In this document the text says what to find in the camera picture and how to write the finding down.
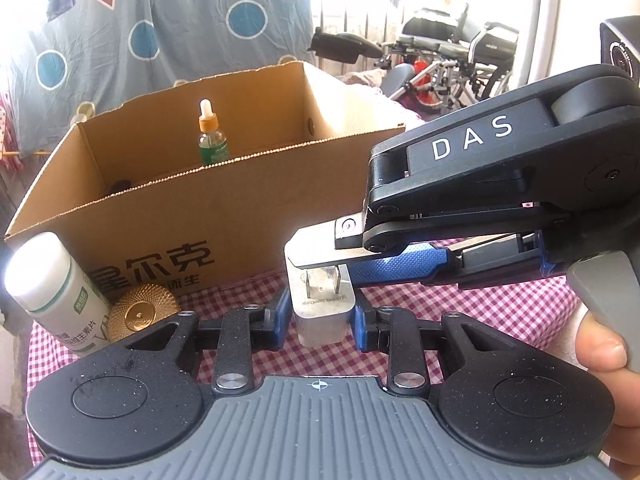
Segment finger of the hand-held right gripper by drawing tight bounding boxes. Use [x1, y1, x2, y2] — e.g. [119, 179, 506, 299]
[349, 231, 552, 289]
[293, 212, 370, 269]

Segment purple checkered tablecloth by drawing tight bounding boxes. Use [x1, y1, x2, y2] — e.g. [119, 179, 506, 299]
[27, 72, 592, 461]

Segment black wheelchair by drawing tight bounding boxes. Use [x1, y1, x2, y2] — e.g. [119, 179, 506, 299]
[396, 4, 524, 112]

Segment white charger plug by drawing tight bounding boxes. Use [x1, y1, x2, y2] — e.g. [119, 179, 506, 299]
[283, 227, 359, 349]

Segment green dropper bottle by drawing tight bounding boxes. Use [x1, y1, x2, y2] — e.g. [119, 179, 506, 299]
[197, 98, 231, 166]

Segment person's right hand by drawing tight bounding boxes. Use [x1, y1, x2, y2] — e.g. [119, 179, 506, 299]
[574, 305, 640, 432]

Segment black padded armrest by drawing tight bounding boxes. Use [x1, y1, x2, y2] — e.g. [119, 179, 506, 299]
[306, 32, 384, 64]

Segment blue dotted bedsheet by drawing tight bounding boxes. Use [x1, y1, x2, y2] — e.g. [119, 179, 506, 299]
[0, 0, 322, 172]

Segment grey round seat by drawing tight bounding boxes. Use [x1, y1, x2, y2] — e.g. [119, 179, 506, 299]
[381, 65, 417, 97]

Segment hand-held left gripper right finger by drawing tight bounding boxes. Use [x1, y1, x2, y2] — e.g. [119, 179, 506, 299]
[348, 297, 517, 398]

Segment gold round lid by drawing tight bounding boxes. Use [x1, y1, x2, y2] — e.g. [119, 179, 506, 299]
[108, 283, 181, 344]

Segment brown cardboard box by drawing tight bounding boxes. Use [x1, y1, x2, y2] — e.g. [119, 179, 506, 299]
[4, 60, 407, 302]

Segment white pill bottle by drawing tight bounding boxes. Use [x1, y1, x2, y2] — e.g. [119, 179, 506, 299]
[3, 232, 114, 359]

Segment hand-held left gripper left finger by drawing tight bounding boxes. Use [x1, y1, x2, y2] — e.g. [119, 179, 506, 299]
[125, 285, 296, 396]

